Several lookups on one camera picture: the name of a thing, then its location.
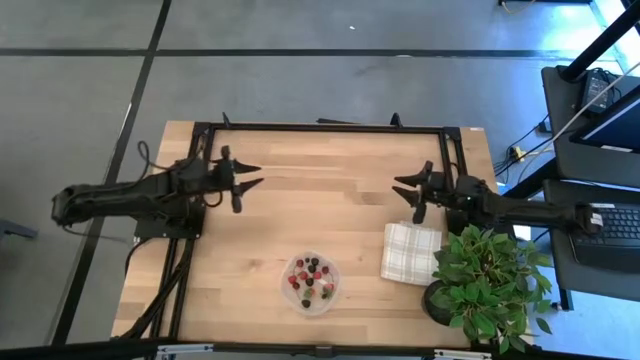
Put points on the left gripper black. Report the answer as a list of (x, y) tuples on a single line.
[(224, 172)]

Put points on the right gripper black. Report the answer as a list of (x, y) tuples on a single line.
[(437, 190)]

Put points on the clear plastic tupperware container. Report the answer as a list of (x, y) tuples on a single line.
[(287, 300)]

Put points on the red strawberry with green leaves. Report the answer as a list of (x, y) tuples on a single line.
[(328, 289)]

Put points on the dark green fruit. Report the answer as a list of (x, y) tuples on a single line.
[(306, 303)]

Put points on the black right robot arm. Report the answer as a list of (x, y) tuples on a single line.
[(525, 212)]

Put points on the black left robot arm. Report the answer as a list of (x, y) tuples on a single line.
[(125, 195)]

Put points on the white plaid folded cloth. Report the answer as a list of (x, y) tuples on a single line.
[(410, 255)]

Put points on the yellow power plug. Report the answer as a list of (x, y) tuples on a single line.
[(516, 152)]

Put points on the black desk leg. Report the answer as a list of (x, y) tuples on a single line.
[(530, 187)]

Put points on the green leafy plant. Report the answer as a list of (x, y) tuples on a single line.
[(480, 285)]

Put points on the black plant pot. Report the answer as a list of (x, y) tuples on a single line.
[(436, 307)]

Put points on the black desk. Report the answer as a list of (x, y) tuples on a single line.
[(600, 285), (575, 165)]

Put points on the black power adapter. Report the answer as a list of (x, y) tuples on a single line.
[(595, 90)]

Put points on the black keyboard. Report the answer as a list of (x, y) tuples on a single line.
[(615, 245)]

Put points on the black monitor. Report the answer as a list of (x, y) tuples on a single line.
[(615, 130)]

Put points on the grey furniture foot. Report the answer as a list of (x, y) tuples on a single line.
[(15, 230)]

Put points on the black diagonal pole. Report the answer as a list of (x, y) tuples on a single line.
[(600, 45)]

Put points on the black rig bar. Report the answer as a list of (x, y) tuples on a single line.
[(75, 350)]

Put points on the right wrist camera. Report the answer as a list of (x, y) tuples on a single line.
[(419, 212)]

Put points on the silver bracket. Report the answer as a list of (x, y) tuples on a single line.
[(462, 355)]

